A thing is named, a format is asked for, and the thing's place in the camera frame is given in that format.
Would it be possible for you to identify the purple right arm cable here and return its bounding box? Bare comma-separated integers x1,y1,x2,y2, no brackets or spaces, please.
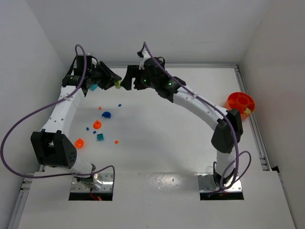
142,42,252,194

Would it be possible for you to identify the orange round sorting container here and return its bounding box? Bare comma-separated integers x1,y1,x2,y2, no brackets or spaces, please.
224,92,255,121

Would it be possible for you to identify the orange round lego upper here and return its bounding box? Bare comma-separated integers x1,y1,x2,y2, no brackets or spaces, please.
92,120,102,129

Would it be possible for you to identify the teal square lego brick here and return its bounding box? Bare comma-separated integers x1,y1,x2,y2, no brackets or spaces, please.
97,133,104,141

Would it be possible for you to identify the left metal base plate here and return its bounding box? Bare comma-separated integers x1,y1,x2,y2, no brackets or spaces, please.
71,173,114,193

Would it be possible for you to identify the lime green lego in container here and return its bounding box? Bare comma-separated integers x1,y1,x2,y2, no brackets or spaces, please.
244,108,252,115

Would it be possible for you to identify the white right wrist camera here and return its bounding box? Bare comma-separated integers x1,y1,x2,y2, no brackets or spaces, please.
137,51,150,70

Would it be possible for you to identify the blue round lego piece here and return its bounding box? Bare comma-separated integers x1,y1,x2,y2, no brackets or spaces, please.
102,111,112,119

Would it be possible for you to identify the orange round lego lower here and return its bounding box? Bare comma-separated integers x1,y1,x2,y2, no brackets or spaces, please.
74,138,84,149

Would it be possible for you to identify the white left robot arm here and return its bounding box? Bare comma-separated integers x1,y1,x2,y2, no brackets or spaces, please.
30,55,121,189

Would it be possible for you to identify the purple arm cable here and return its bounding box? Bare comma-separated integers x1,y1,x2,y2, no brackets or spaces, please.
0,44,115,187
142,42,252,194

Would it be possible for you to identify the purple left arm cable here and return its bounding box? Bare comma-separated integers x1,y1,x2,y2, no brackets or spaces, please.
0,44,115,187

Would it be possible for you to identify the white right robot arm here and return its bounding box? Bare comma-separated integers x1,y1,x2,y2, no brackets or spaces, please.
121,57,243,189

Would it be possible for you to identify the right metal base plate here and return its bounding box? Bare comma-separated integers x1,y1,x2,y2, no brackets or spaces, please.
197,173,242,193

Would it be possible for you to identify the lime green curved lego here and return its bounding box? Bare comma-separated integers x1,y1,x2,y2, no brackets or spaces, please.
114,81,121,89

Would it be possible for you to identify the metal base plate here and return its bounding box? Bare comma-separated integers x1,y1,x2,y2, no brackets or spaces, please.
197,173,242,193
71,173,114,193

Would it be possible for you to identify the orange round lego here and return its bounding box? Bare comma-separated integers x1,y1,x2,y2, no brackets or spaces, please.
92,120,102,129
74,138,84,149

